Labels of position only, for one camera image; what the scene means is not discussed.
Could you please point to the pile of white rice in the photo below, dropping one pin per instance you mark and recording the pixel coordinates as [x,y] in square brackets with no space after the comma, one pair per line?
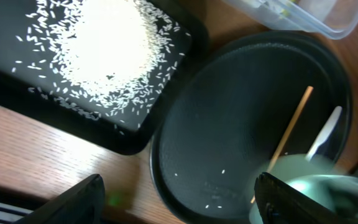
[105,60]

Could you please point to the wooden chopstick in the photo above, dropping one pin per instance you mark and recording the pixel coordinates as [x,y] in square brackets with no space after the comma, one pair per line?
[287,130]

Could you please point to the black rectangular tray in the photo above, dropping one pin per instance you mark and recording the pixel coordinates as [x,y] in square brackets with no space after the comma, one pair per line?
[15,94]

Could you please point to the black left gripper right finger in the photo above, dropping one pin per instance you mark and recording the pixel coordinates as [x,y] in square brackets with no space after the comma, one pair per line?
[304,200]

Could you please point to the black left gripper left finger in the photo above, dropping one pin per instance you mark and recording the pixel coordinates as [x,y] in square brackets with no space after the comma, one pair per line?
[81,204]

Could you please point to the white plastic knife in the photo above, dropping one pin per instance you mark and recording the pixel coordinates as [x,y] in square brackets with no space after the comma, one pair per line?
[325,132]

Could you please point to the mint green bowl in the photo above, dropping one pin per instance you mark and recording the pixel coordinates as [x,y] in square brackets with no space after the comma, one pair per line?
[288,168]

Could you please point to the green yellow snack wrapper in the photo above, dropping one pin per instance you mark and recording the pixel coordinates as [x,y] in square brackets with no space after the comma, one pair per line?
[279,7]

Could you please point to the black rail with green clips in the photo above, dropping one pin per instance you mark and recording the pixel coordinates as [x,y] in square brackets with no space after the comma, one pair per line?
[14,205]

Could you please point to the round black tray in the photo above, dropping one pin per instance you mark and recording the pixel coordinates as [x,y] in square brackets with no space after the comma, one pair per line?
[228,120]

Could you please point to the clear plastic bin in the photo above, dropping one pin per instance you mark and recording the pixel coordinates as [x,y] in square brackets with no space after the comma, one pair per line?
[334,19]

